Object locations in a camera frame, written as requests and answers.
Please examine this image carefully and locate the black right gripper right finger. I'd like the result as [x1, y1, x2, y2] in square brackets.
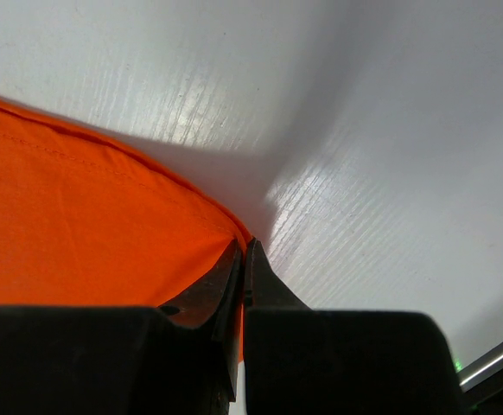
[243, 240, 468, 414]

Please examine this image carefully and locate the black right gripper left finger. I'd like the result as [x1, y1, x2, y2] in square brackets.
[0, 241, 242, 414]

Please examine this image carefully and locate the orange t shirt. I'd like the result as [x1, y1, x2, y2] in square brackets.
[0, 88, 252, 364]

